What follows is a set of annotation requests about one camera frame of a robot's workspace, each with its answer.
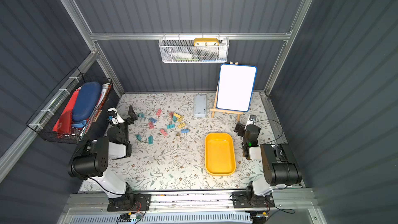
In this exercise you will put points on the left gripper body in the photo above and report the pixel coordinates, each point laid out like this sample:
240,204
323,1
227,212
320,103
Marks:
125,122

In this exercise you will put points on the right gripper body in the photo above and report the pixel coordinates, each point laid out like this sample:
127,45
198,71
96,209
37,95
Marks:
241,129

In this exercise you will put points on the yellow storage box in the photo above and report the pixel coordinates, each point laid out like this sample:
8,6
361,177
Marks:
219,154

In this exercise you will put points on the yellow binder clip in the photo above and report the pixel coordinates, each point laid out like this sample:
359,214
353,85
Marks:
182,125

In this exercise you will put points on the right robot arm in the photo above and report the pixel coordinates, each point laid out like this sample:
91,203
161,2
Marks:
280,168

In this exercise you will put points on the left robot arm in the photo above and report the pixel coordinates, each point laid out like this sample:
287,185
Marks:
90,159

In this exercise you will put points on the pink binder clip middle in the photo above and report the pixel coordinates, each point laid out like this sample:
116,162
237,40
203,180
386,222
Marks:
151,125

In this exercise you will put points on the pink binder clip lower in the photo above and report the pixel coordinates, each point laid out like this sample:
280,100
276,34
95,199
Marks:
163,132

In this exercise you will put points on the wooden easel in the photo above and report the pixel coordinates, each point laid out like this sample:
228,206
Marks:
215,109

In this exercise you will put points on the blue oval pouch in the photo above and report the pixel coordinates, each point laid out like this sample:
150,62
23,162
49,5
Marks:
86,101

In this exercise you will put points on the light blue plastic case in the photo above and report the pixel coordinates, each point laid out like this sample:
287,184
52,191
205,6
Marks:
200,106

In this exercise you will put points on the yellow clock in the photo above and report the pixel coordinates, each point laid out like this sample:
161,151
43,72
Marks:
206,42

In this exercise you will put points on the black wire side basket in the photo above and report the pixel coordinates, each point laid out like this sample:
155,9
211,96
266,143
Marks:
89,129

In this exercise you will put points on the whiteboard with blue frame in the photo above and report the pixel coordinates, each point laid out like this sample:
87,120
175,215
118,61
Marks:
235,87

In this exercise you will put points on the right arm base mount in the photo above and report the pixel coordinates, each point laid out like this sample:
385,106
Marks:
242,199

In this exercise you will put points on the white wire wall basket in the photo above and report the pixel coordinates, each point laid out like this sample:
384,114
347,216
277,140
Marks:
178,49

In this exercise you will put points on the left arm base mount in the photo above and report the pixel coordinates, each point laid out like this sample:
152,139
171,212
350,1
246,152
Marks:
133,202

